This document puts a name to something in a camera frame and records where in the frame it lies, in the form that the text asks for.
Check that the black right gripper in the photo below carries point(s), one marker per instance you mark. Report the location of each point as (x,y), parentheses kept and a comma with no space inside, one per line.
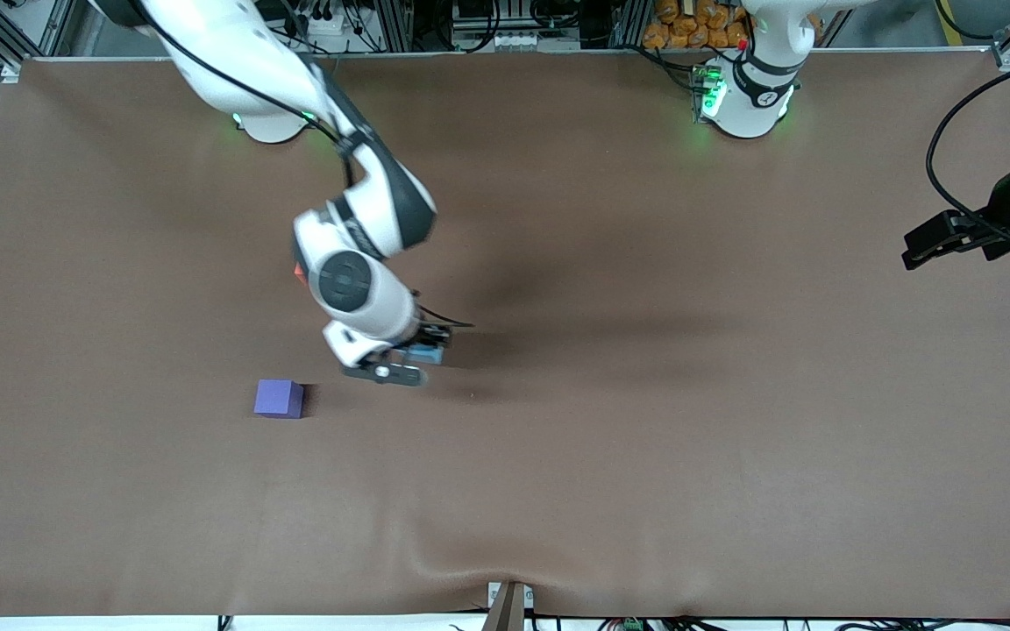
(433,336)

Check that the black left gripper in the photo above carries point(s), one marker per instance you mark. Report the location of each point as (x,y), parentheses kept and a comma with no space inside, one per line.
(1001,219)

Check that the light blue foam block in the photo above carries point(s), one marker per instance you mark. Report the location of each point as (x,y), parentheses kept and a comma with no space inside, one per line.
(426,355)

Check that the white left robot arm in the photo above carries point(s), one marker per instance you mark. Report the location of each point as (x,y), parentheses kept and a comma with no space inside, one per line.
(746,114)

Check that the orange foam block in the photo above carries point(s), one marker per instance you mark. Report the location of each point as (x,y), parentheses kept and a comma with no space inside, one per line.
(298,272)

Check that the purple foam block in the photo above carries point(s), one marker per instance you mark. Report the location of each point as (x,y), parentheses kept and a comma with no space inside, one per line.
(277,399)

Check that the white terminal block row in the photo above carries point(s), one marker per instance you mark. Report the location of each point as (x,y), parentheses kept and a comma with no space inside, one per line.
(522,40)

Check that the bag of orange items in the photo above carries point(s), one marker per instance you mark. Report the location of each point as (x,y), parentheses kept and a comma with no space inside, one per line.
(689,26)

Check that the white power strip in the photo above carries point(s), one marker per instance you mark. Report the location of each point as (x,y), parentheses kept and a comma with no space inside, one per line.
(330,24)

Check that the green terminal connector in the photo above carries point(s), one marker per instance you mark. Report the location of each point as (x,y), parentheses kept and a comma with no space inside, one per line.
(631,625)

